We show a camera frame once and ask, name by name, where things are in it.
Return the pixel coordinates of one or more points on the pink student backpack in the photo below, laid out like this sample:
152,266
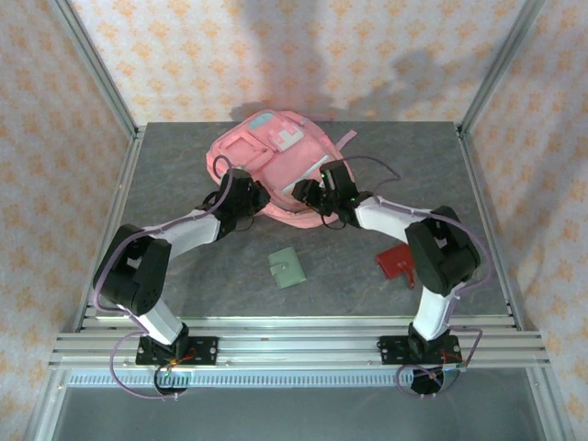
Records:
294,161

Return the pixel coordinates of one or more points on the green wallet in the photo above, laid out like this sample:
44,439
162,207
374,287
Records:
287,268

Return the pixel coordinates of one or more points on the red wallet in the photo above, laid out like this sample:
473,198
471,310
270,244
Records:
392,264

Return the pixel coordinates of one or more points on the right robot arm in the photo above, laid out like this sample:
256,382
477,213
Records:
381,220

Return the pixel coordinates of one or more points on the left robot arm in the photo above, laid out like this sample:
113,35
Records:
188,234

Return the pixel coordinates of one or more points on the grey lower shelf panel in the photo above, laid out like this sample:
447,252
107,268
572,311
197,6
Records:
294,413

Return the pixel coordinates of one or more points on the aluminium side rail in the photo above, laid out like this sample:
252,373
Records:
120,193
482,193

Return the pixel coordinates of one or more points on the aluminium table edge rail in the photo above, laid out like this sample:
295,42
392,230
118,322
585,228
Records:
298,323

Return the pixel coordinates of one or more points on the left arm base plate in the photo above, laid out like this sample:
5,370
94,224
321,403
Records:
206,349

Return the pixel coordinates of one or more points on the wide aluminium mounting rail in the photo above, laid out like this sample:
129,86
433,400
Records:
298,349

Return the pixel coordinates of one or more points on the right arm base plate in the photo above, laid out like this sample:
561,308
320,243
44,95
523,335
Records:
390,349

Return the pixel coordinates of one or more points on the aluminium corner frame post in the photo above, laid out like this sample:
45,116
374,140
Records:
498,69
96,69

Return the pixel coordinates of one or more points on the aluminium frame leg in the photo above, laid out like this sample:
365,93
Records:
46,404
549,404

